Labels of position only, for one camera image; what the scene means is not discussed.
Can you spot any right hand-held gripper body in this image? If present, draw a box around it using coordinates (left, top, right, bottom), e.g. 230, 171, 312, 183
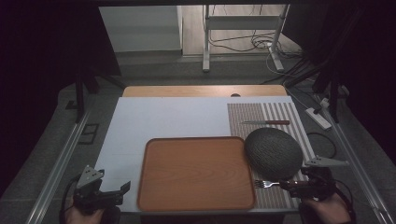
298, 155, 350, 202

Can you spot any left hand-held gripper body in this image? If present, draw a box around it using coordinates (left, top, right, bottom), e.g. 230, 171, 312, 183
73, 164, 123, 217

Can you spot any fork with wooden handle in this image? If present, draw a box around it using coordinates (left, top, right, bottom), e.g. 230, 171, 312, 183
254, 179, 308, 190

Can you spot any person's left hand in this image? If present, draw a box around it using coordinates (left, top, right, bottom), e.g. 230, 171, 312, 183
64, 199, 106, 224

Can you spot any person's right hand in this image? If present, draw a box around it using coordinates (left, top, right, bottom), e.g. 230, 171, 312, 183
299, 191, 353, 224

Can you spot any dark grey round bowl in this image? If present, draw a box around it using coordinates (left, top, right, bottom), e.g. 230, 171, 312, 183
244, 127, 304, 181

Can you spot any black floor plate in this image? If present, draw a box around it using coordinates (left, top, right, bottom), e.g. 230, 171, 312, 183
77, 122, 101, 146

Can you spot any white power strip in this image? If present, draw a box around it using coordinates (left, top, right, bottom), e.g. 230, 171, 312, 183
304, 106, 332, 131

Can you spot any brown wooden tray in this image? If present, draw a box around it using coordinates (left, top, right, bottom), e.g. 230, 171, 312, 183
136, 135, 258, 213

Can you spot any striped rectangular placemat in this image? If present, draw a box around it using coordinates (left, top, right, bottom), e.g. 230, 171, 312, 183
226, 102, 317, 210

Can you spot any white board sheet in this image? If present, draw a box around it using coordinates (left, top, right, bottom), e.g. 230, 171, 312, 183
92, 95, 318, 216

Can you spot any black tripod stand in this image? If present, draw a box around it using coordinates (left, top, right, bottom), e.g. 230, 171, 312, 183
73, 66, 127, 124
283, 59, 347, 124

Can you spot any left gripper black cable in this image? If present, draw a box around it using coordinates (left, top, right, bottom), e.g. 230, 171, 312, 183
58, 175, 82, 224

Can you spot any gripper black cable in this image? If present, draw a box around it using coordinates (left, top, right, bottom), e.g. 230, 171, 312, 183
333, 177, 357, 223
58, 175, 82, 224

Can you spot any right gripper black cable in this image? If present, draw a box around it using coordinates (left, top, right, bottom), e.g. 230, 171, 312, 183
333, 177, 357, 223

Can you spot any black cable loop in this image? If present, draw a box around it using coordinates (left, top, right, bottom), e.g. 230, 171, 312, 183
305, 132, 338, 160

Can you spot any aluminium rail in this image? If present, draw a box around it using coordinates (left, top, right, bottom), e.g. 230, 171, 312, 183
25, 110, 92, 224
316, 99, 396, 224

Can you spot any knife with reddish handle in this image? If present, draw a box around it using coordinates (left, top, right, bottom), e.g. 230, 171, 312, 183
240, 119, 291, 126

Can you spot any tangle of floor cables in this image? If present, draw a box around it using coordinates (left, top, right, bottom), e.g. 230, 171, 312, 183
207, 30, 304, 61

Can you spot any white metal desk frame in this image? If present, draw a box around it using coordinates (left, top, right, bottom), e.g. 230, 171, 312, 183
201, 4, 291, 74

